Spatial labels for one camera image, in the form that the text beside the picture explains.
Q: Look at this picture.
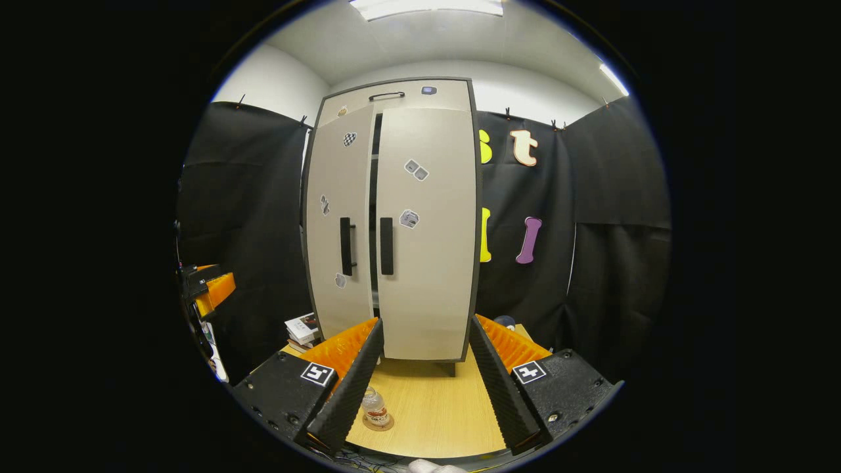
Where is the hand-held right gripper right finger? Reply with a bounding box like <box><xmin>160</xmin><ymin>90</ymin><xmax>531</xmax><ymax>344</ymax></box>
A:
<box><xmin>468</xmin><ymin>314</ymin><xmax>625</xmax><ymax>455</ymax></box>

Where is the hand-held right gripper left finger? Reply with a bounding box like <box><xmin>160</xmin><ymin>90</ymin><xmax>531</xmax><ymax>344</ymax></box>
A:
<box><xmin>230</xmin><ymin>317</ymin><xmax>385</xmax><ymax>454</ymax></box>

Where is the clear bottle with red label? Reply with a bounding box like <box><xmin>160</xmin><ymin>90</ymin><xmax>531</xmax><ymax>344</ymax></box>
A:
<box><xmin>361</xmin><ymin>386</ymin><xmax>390</xmax><ymax>426</ymax></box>

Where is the grey cabinet door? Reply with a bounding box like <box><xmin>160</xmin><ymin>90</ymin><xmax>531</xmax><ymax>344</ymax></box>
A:
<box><xmin>376</xmin><ymin>107</ymin><xmax>479</xmax><ymax>362</ymax></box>
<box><xmin>304</xmin><ymin>105</ymin><xmax>376</xmax><ymax>339</ymax></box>

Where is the grey cabinet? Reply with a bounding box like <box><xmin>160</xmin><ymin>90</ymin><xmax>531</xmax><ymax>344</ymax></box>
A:
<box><xmin>300</xmin><ymin>77</ymin><xmax>485</xmax><ymax>378</ymax></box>

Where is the grey cabinet drawer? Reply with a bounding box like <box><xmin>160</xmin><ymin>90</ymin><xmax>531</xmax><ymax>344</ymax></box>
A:
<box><xmin>321</xmin><ymin>79</ymin><xmax>474</xmax><ymax>122</ymax></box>

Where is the white cover book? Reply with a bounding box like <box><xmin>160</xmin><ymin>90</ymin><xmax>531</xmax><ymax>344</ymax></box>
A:
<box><xmin>284</xmin><ymin>313</ymin><xmax>321</xmax><ymax>344</ymax></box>

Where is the black backdrop cloth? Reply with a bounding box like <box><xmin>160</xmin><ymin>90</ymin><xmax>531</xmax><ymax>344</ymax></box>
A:
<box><xmin>177</xmin><ymin>99</ymin><xmax>672</xmax><ymax>385</ymax></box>

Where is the small ceiling light panel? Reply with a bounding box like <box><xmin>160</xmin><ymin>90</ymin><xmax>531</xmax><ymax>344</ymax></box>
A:
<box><xmin>598</xmin><ymin>62</ymin><xmax>630</xmax><ymax>98</ymax></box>

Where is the large ceiling light panel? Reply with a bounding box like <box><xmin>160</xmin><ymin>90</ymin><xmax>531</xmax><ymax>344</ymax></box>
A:
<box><xmin>348</xmin><ymin>0</ymin><xmax>505</xmax><ymax>22</ymax></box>

